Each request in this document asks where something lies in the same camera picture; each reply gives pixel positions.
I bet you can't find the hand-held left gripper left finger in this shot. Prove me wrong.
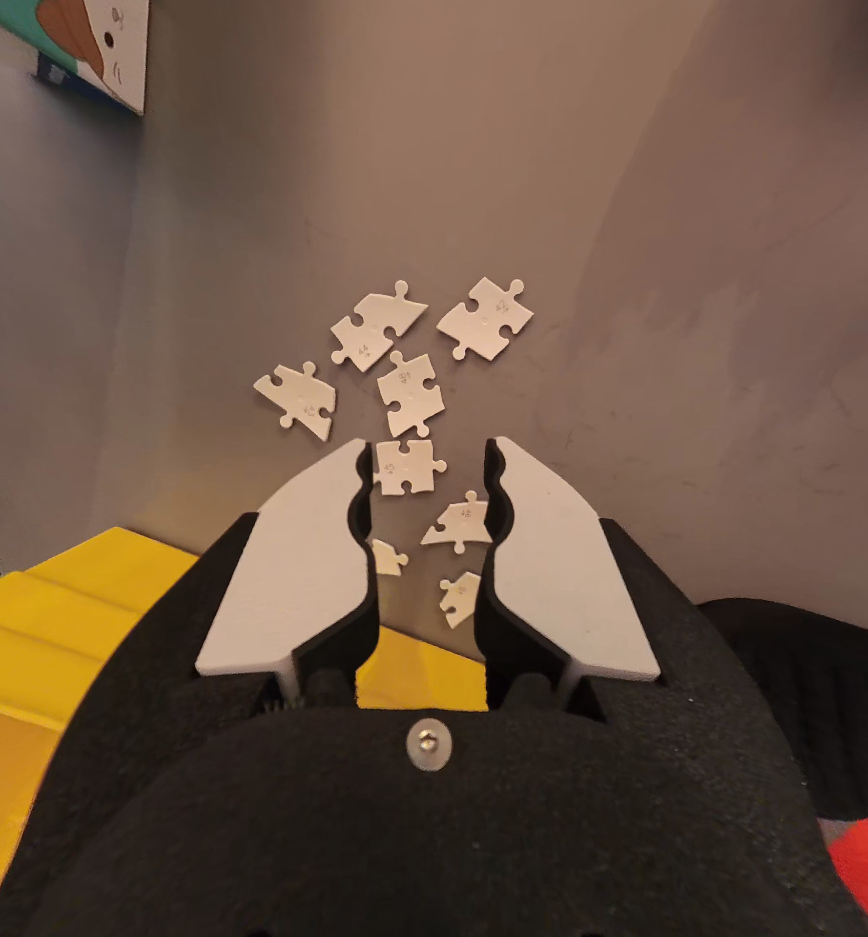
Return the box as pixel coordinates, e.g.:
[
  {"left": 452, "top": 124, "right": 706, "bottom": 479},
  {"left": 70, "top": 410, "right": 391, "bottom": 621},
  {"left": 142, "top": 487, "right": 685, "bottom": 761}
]
[{"left": 194, "top": 438, "right": 381, "bottom": 707}]

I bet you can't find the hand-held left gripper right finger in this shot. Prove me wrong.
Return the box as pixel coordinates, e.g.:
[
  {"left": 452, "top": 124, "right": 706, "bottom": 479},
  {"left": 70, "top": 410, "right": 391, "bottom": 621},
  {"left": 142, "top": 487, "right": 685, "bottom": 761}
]
[{"left": 474, "top": 436, "right": 662, "bottom": 711}]

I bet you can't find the pile of white puzzle pieces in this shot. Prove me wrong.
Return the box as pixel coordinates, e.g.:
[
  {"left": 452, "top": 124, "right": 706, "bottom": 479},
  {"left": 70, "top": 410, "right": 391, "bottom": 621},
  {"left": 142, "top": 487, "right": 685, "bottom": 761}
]
[{"left": 252, "top": 277, "right": 536, "bottom": 631}]

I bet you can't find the yellow plastic bin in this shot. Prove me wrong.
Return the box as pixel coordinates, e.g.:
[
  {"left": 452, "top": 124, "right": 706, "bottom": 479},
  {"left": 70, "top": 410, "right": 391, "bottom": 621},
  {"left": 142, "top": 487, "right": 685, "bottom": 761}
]
[{"left": 0, "top": 527, "right": 490, "bottom": 901}]

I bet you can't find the colourful puzzle box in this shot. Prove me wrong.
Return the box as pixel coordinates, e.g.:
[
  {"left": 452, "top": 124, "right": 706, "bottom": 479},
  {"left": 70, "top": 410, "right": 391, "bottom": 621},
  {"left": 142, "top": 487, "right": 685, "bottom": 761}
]
[{"left": 0, "top": 0, "right": 149, "bottom": 114}]

